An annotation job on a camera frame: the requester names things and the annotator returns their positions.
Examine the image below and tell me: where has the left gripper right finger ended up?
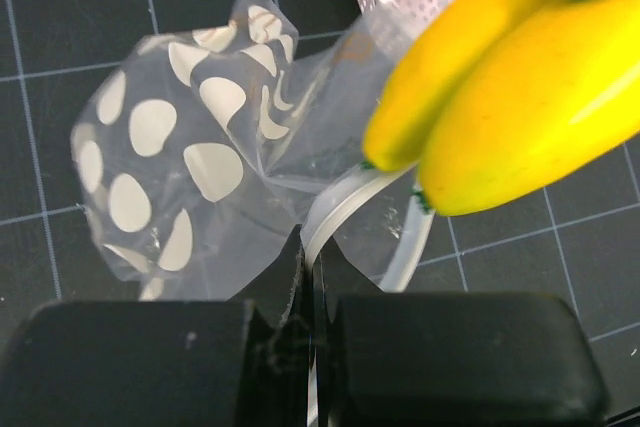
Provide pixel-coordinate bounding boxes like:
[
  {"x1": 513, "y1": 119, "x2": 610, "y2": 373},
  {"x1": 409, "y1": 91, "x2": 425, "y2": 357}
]
[{"x1": 312, "y1": 253, "x2": 609, "y2": 426}]

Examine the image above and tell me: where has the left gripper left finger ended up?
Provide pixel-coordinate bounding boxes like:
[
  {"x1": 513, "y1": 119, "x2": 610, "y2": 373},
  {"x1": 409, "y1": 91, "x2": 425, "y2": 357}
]
[{"x1": 1, "y1": 230, "x2": 306, "y2": 426}]

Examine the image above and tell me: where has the polka dot zip bag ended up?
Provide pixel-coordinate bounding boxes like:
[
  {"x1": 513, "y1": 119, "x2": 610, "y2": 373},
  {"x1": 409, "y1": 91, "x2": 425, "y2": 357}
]
[{"x1": 70, "y1": 0, "x2": 433, "y2": 300}]

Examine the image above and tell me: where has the yellow banana bunch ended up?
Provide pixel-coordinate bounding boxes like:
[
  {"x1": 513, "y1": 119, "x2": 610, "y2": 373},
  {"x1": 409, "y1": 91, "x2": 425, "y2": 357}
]
[{"x1": 363, "y1": 0, "x2": 639, "y2": 216}]

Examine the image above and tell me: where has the black grid mat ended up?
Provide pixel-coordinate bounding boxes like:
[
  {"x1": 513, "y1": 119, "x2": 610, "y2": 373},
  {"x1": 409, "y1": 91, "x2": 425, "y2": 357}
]
[{"x1": 1, "y1": 0, "x2": 639, "y2": 346}]

